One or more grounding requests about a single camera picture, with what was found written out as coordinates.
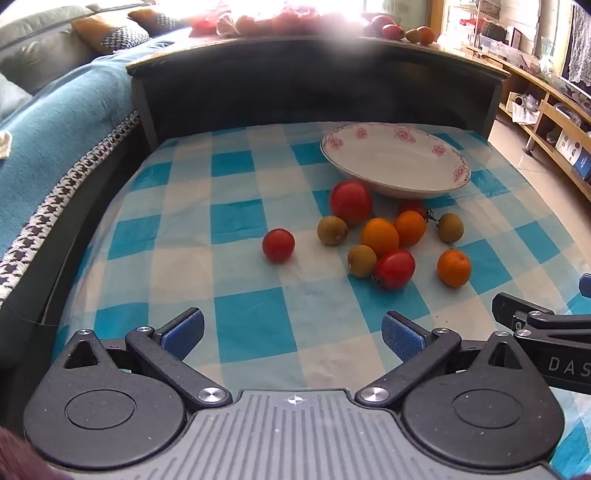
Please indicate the grey sofa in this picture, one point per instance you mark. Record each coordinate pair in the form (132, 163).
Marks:
(37, 41)

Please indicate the wooden shelf unit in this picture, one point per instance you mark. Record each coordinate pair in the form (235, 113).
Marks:
(545, 110)

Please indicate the blue box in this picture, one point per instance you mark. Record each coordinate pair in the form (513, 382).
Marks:
(582, 162)

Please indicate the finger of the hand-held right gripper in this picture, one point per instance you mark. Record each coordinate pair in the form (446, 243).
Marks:
(505, 310)
(586, 285)

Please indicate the white floral porcelain bowl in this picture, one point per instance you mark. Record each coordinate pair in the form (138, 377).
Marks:
(397, 161)

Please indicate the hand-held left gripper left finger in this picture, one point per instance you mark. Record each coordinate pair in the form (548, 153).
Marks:
(184, 331)

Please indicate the person's left forearm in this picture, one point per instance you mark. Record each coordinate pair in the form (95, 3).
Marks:
(16, 454)

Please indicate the white box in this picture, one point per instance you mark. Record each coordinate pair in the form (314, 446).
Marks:
(567, 144)

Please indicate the brown kiwi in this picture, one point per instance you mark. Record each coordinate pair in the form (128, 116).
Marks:
(361, 261)
(412, 35)
(450, 227)
(332, 230)

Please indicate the blue white checkered tablecloth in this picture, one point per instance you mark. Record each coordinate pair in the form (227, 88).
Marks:
(231, 277)

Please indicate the picture frame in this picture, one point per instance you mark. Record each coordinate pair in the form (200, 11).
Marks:
(516, 35)

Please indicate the white lace cloth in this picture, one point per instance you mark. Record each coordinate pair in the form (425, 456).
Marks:
(579, 46)

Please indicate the orange houndstooth pillow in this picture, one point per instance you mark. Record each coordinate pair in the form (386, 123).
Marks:
(154, 19)
(111, 32)

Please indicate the dark wooden coffee table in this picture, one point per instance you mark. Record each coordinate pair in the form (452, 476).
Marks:
(300, 87)

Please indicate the red yellow apple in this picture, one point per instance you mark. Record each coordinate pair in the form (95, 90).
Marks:
(351, 201)

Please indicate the white crumpled bag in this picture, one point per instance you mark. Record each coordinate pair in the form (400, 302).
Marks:
(521, 110)

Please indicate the clear plastic storage box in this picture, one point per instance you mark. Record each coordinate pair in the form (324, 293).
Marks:
(495, 45)

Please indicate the red tomato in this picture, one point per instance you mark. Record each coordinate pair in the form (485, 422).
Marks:
(411, 206)
(396, 270)
(278, 245)

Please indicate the pile of assorted produce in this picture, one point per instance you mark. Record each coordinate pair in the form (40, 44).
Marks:
(244, 23)

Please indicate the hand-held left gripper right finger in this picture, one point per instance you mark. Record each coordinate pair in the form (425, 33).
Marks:
(400, 337)

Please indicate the dark red apple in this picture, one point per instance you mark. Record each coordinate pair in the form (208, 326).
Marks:
(393, 32)
(375, 21)

